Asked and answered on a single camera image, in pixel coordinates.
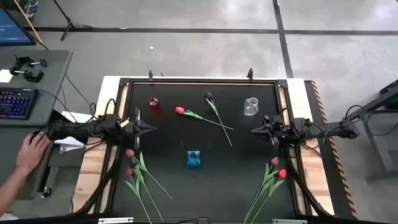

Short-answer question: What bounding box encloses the black keyboard cable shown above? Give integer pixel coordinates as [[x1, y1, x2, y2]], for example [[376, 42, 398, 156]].
[[21, 86, 78, 124]]

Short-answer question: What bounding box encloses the yellow stick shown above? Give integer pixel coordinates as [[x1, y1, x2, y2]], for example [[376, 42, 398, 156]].
[[14, 0, 40, 40]]

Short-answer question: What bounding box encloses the black board with hazard stripes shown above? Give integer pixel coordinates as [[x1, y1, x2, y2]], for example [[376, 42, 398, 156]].
[[304, 80, 358, 220]]

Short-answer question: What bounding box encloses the clear cut glass vase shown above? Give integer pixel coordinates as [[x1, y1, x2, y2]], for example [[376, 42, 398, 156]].
[[244, 96, 259, 116]]

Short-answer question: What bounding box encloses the blue cut glass vase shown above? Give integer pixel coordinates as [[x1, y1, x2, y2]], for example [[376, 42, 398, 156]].
[[186, 150, 202, 169]]

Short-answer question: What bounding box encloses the silver metal bracket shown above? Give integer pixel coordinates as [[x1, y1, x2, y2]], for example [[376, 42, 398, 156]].
[[272, 218, 308, 224], [98, 217, 134, 224]]

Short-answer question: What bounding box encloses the green object on bench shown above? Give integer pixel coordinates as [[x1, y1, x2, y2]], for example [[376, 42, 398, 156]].
[[385, 96, 398, 110]]

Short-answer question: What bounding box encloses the small white card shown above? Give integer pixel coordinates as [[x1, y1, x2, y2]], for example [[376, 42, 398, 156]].
[[0, 68, 14, 83]]

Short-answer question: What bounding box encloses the folded white paper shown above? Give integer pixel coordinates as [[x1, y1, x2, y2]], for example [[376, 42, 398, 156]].
[[54, 136, 86, 155]]

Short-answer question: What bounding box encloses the red glass vase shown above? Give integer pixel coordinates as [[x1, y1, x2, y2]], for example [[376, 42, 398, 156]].
[[148, 96, 165, 122]]

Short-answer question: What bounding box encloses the black computer monitor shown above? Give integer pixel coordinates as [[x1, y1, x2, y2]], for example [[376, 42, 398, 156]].
[[0, 7, 37, 47]]

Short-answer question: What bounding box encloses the person's hand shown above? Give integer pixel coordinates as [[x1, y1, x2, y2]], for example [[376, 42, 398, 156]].
[[15, 132, 50, 177]]

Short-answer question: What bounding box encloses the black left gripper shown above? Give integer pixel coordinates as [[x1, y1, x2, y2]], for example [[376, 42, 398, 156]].
[[123, 107, 157, 151]]

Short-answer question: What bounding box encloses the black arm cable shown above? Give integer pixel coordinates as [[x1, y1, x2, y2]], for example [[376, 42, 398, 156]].
[[104, 98, 118, 121], [344, 105, 366, 125]]

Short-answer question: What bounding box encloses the grey mouse desk panel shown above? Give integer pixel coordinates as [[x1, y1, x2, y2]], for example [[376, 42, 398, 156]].
[[0, 124, 60, 200]]

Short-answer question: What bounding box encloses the black metal table frame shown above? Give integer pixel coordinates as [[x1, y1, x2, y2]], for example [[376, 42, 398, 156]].
[[71, 77, 335, 224]]

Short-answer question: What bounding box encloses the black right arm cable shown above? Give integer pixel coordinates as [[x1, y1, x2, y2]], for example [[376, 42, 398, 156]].
[[344, 105, 366, 125]]

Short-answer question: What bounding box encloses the grey side bench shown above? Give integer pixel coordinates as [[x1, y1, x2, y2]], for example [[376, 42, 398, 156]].
[[348, 79, 398, 175]]

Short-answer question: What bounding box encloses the black bench cable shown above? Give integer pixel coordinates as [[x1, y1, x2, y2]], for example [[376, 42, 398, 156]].
[[365, 110, 398, 137]]

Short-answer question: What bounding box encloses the flat white paper sheet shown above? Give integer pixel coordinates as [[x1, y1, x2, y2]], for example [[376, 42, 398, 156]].
[[61, 111, 94, 124]]

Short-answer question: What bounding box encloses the patterned plant pot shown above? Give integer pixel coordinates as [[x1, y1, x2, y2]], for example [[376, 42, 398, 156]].
[[18, 0, 40, 19]]

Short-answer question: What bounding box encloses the large grey desk top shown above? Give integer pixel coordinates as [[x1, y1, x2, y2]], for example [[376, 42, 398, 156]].
[[0, 49, 73, 127]]

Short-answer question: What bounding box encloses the person's forearm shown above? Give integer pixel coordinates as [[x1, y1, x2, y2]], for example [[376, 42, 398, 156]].
[[0, 169, 28, 216]]

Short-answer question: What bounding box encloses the black screw clamp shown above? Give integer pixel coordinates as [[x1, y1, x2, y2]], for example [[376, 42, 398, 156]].
[[14, 55, 49, 70], [9, 67, 45, 83]]

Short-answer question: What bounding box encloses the black tripod stand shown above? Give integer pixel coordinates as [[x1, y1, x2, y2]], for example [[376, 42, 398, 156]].
[[52, 0, 94, 42]]

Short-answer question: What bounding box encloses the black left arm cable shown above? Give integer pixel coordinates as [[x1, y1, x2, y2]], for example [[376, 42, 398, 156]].
[[104, 98, 118, 121]]

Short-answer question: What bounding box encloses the backlit black keyboard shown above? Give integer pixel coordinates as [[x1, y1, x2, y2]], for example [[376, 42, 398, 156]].
[[0, 87, 40, 121]]

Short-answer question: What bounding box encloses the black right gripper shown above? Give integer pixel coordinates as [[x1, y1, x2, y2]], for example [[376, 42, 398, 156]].
[[250, 114, 285, 147]]

